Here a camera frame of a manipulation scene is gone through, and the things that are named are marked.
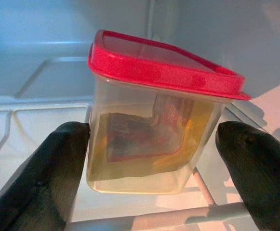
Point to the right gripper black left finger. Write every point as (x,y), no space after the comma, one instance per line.
(45,180)

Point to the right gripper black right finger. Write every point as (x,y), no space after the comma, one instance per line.
(262,180)

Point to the yellow sachet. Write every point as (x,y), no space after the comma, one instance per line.
(202,125)

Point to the clear container red lid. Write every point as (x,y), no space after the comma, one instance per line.
(142,101)

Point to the white fridge shelf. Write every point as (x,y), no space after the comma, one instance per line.
(33,125)

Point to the stainless steel fridge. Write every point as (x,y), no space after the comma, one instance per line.
(33,24)

